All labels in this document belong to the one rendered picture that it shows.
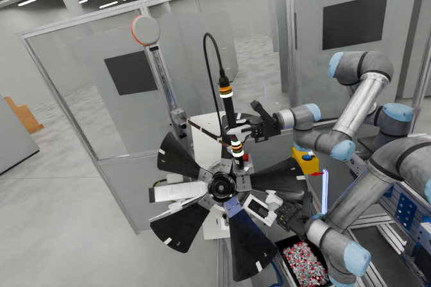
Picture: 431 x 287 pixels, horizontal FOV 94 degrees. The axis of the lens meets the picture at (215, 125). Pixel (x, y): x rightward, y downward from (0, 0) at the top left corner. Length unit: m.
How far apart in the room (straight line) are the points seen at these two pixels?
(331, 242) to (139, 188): 1.69
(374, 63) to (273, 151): 1.00
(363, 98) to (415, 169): 0.34
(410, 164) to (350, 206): 0.23
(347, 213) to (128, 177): 1.71
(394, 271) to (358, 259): 1.22
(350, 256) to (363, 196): 0.18
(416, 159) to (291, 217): 0.39
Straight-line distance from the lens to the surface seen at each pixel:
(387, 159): 0.73
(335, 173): 2.07
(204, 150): 1.19
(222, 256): 2.06
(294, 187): 0.93
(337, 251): 0.75
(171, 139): 0.96
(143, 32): 1.32
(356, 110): 0.89
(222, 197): 0.90
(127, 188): 2.15
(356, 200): 0.80
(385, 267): 1.96
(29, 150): 6.46
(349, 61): 1.05
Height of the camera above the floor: 1.83
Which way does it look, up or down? 26 degrees down
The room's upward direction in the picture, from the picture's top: 14 degrees counter-clockwise
